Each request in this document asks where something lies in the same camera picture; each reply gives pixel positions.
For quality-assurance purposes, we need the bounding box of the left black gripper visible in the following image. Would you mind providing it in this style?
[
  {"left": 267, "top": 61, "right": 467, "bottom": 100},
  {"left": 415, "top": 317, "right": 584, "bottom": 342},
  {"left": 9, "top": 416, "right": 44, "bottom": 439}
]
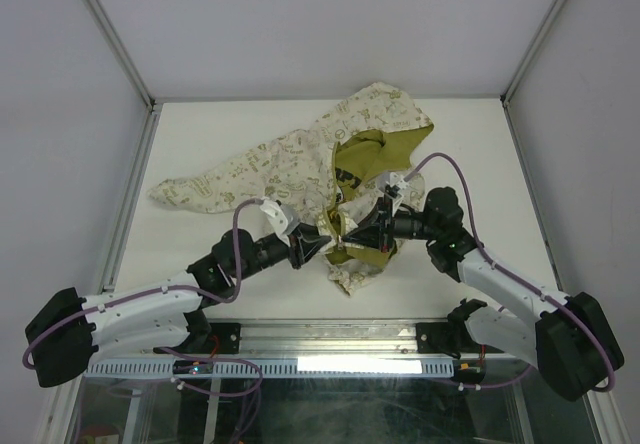
[{"left": 234, "top": 223, "right": 330, "bottom": 282}]

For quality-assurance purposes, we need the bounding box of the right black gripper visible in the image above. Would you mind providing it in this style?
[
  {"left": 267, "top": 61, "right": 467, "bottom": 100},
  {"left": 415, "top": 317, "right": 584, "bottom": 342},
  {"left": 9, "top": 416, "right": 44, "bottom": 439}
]
[{"left": 341, "top": 195, "right": 439, "bottom": 254}]

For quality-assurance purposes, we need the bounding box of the cream patterned hooded jacket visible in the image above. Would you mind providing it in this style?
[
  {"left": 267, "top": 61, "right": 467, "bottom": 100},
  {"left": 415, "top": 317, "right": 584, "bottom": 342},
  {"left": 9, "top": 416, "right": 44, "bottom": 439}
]
[{"left": 148, "top": 83, "right": 434, "bottom": 295}]

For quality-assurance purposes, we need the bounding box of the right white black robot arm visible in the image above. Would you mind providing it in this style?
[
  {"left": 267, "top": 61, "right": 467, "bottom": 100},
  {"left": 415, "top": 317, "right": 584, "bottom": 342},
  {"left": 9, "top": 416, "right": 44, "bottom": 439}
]
[{"left": 343, "top": 187, "right": 624, "bottom": 401}]

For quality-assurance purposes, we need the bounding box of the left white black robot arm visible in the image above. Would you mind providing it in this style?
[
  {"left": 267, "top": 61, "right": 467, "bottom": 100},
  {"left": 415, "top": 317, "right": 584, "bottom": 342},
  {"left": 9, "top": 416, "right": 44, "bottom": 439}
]
[{"left": 22, "top": 224, "right": 330, "bottom": 388}]

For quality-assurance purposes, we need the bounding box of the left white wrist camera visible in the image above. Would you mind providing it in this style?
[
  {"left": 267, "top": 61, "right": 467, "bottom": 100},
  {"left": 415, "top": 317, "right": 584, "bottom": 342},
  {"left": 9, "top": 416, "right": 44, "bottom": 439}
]
[{"left": 259, "top": 198, "right": 300, "bottom": 246}]

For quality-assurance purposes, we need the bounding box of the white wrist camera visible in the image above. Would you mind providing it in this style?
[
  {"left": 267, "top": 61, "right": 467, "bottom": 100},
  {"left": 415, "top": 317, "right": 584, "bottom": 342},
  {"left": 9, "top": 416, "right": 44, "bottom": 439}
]
[
  {"left": 259, "top": 198, "right": 300, "bottom": 246},
  {"left": 377, "top": 172, "right": 409, "bottom": 215}
]

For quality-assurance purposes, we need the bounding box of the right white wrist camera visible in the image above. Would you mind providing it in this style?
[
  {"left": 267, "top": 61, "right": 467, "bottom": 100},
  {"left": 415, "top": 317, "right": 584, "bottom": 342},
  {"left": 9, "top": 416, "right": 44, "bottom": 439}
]
[{"left": 377, "top": 172, "right": 409, "bottom": 215}]

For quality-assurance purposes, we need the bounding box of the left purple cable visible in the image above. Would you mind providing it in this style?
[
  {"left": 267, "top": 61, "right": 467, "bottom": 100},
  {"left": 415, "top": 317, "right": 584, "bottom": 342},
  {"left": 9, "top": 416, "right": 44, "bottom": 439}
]
[{"left": 22, "top": 198, "right": 266, "bottom": 373}]

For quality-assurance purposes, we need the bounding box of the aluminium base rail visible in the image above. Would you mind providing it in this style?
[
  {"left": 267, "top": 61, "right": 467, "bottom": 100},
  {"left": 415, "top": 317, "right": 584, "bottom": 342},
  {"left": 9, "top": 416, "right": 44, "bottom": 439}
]
[{"left": 119, "top": 318, "right": 501, "bottom": 355}]

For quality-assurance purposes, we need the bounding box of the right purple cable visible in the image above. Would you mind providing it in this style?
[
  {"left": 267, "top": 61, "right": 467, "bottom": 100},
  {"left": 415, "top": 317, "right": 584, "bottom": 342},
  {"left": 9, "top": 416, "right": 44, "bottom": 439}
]
[{"left": 404, "top": 152, "right": 619, "bottom": 394}]

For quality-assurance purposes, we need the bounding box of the white slotted cable duct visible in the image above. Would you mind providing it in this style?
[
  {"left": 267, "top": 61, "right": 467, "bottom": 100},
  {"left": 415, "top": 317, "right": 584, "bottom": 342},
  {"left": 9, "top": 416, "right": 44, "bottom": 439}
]
[{"left": 84, "top": 355, "right": 454, "bottom": 379}]

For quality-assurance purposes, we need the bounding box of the purple cable under rail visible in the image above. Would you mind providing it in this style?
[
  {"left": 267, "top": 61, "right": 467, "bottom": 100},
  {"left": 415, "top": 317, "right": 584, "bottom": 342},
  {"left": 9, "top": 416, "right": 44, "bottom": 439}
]
[{"left": 172, "top": 346, "right": 275, "bottom": 444}]

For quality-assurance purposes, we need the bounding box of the right aluminium frame post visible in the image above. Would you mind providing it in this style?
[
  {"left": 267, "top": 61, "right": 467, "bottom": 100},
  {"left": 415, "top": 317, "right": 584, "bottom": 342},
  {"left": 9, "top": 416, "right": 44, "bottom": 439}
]
[{"left": 499, "top": 0, "right": 591, "bottom": 105}]

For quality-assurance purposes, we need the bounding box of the aluminium frame post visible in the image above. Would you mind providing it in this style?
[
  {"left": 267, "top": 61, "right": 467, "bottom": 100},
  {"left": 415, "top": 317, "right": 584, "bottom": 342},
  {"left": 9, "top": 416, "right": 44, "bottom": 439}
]
[
  {"left": 64, "top": 0, "right": 162, "bottom": 110},
  {"left": 499, "top": 0, "right": 591, "bottom": 105}
]

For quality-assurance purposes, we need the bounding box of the left aluminium frame post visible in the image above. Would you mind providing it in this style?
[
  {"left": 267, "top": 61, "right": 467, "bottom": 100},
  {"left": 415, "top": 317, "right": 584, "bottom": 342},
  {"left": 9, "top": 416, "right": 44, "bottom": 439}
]
[{"left": 64, "top": 0, "right": 162, "bottom": 110}]

